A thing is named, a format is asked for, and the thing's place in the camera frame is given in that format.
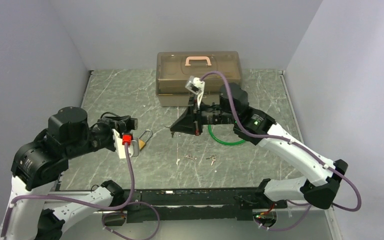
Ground green cable lock loop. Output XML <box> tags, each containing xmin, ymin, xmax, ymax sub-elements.
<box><xmin>207</xmin><ymin>125</ymin><xmax>246</xmax><ymax>147</ymax></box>

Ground translucent brown plastic toolbox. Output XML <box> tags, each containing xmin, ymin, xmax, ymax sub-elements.
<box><xmin>155</xmin><ymin>51</ymin><xmax>243</xmax><ymax>107</ymax></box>

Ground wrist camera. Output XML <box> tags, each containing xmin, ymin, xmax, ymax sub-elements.
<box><xmin>185</xmin><ymin>76</ymin><xmax>205</xmax><ymax>108</ymax></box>
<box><xmin>112</xmin><ymin>129</ymin><xmax>140</xmax><ymax>160</ymax></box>

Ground silver keys on ring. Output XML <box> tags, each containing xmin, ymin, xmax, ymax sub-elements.
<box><xmin>183</xmin><ymin>154</ymin><xmax>197</xmax><ymax>161</ymax></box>

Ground aluminium extrusion rail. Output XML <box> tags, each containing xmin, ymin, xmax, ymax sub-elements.
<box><xmin>286</xmin><ymin>199</ymin><xmax>335</xmax><ymax>210</ymax></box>

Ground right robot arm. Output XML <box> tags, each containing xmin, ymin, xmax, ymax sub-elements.
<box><xmin>169</xmin><ymin>83</ymin><xmax>348</xmax><ymax>210</ymax></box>

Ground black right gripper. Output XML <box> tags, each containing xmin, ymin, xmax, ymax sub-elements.
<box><xmin>170</xmin><ymin>94</ymin><xmax>237</xmax><ymax>136</ymax></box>

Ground small silver key pair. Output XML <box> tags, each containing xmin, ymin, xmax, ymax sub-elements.
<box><xmin>206</xmin><ymin>155</ymin><xmax>218</xmax><ymax>166</ymax></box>

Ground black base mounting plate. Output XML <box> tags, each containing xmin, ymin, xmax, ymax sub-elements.
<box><xmin>90</xmin><ymin>187</ymin><xmax>289</xmax><ymax>227</ymax></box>

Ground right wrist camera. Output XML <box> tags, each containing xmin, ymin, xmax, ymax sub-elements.
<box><xmin>185</xmin><ymin>76</ymin><xmax>205</xmax><ymax>108</ymax></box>

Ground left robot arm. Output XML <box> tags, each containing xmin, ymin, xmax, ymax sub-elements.
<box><xmin>0</xmin><ymin>106</ymin><xmax>140</xmax><ymax>240</ymax></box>

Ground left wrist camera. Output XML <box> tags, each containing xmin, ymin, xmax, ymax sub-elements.
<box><xmin>112</xmin><ymin>129</ymin><xmax>140</xmax><ymax>160</ymax></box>

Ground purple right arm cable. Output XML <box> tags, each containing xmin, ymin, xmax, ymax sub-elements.
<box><xmin>200</xmin><ymin>70</ymin><xmax>362</xmax><ymax>233</ymax></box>

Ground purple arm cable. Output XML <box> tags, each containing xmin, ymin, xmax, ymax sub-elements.
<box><xmin>200</xmin><ymin>70</ymin><xmax>362</xmax><ymax>233</ymax></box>
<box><xmin>0</xmin><ymin>152</ymin><xmax>161</xmax><ymax>240</ymax></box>

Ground pink toolbox handle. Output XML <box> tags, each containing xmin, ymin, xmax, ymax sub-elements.
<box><xmin>184</xmin><ymin>55</ymin><xmax>212</xmax><ymax>67</ymax></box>

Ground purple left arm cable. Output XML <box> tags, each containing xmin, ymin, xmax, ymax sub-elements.
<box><xmin>0</xmin><ymin>152</ymin><xmax>161</xmax><ymax>240</ymax></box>

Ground brass padlock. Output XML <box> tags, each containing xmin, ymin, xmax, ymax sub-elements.
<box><xmin>137</xmin><ymin>129</ymin><xmax>153</xmax><ymax>151</ymax></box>

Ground black cable lock loop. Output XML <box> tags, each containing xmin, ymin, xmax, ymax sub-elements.
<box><xmin>100</xmin><ymin>111</ymin><xmax>123</xmax><ymax>120</ymax></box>

